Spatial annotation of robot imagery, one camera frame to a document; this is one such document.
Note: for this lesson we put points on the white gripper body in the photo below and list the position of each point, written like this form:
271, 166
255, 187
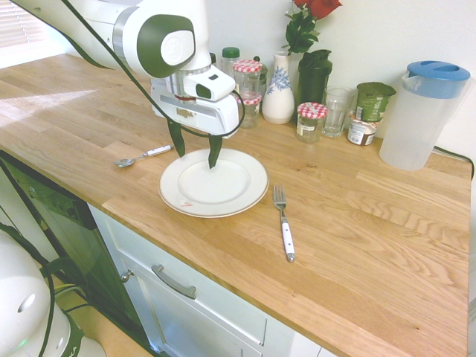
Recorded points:
219, 115

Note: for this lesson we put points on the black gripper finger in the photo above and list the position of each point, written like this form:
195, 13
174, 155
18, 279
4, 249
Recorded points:
214, 154
178, 139

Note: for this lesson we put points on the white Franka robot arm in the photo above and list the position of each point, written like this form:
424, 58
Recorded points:
96, 29

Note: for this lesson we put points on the white gold rimmed plate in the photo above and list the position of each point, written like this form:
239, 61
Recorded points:
217, 193

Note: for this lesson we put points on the short checked lid glass jar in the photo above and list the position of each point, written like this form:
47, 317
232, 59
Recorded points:
253, 115

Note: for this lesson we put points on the tall checked lid glass jar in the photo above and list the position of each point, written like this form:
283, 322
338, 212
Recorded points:
248, 76

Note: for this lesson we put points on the dark lidded spice jar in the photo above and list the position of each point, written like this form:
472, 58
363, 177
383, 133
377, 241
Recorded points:
213, 59

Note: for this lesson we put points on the green capped clear bottle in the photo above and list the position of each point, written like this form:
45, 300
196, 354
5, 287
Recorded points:
230, 59

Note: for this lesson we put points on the white blue floral vase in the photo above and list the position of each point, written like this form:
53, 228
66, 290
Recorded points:
278, 100

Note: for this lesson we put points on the labelled checked lid glass jar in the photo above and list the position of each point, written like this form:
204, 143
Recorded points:
310, 124

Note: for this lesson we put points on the dark shaker bottle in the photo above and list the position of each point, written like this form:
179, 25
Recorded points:
314, 82

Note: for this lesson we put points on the clear drinking glass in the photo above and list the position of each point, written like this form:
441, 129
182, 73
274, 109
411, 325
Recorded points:
337, 113

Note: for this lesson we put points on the red roses bouquet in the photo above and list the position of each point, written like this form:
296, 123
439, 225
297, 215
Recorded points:
303, 26

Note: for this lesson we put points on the silver cabinet knob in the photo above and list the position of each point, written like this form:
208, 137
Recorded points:
127, 276

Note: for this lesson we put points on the green yogurt cup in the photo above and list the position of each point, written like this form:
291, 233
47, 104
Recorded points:
373, 104

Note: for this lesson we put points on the white kitchen cabinet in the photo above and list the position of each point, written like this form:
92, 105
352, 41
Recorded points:
208, 320

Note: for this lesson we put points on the blue lidded plastic pitcher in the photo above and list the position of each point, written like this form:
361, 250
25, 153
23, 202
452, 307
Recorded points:
416, 122

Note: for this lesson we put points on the white window blind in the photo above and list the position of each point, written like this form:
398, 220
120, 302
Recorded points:
18, 22

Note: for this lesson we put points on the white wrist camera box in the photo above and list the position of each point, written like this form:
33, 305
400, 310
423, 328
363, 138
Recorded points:
213, 83

